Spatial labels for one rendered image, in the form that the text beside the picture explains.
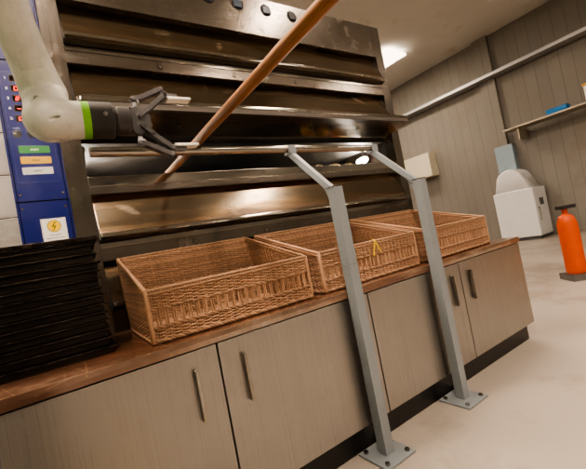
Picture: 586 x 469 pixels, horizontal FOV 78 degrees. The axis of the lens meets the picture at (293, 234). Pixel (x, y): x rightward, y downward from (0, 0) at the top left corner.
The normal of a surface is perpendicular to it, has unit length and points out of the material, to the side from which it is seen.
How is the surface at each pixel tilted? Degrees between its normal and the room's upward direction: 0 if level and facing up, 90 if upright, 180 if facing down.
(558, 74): 90
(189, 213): 70
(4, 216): 90
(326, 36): 90
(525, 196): 90
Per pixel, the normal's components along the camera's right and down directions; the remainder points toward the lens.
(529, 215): -0.79, 0.14
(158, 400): 0.55, -0.13
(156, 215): 0.44, -0.45
